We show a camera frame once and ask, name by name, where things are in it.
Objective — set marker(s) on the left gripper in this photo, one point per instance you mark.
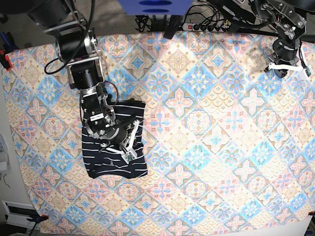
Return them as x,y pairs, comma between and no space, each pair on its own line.
284,53

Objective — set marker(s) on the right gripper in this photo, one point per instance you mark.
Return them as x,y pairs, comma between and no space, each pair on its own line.
96,129

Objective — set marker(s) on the navy white striped T-shirt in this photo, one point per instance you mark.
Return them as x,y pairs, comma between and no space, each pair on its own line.
100,161

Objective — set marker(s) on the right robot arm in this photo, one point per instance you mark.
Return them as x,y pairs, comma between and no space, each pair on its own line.
76,46

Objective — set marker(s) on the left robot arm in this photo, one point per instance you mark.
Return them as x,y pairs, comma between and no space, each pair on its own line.
290,26

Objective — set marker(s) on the white power strip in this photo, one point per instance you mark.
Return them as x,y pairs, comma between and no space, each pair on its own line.
205,27

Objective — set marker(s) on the patterned pastel tablecloth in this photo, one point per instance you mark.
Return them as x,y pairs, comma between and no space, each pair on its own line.
226,146

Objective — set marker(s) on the white equipment box left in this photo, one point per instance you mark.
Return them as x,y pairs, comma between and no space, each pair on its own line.
4,158

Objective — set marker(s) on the blue orange clamp bottom left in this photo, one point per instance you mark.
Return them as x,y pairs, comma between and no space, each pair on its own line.
37,218

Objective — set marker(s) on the blue box overhead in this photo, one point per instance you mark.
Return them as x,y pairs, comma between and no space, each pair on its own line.
155,7

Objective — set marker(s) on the white vent panel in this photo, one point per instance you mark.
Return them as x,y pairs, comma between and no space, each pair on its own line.
17,214

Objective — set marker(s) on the red black clamp left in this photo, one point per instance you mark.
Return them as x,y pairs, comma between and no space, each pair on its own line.
5,61

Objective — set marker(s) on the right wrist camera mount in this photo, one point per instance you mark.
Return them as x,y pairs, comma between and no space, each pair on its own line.
123,140

